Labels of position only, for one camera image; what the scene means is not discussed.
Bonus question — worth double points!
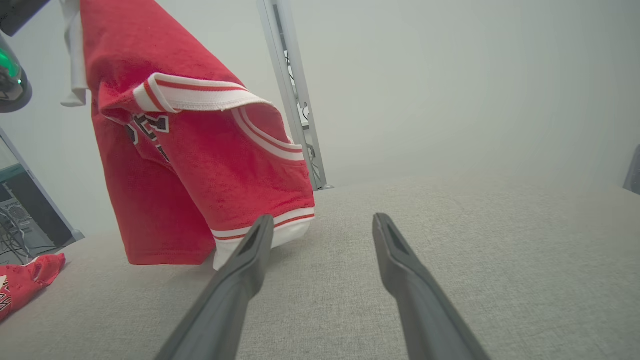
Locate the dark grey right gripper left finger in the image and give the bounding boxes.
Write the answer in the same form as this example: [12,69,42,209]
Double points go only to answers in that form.
[155,214,275,360]

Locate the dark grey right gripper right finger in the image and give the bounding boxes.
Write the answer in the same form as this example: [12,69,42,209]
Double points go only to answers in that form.
[372,213,491,360]

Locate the red shirt white striped sleeves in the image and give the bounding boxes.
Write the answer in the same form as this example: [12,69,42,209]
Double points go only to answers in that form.
[60,0,317,271]

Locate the red shirt with white band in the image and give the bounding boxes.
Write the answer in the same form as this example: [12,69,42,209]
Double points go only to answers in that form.
[0,253,67,322]

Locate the black computer tower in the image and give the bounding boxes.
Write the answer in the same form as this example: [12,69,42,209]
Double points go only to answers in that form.
[0,170,73,266]

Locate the black floor cable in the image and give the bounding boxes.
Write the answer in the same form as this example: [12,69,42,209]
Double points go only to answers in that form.
[0,207,36,266]

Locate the grey double partition post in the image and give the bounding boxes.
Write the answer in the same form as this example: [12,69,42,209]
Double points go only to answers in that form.
[256,0,334,192]

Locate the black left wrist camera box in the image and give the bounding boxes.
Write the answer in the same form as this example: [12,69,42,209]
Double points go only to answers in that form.
[0,0,52,37]

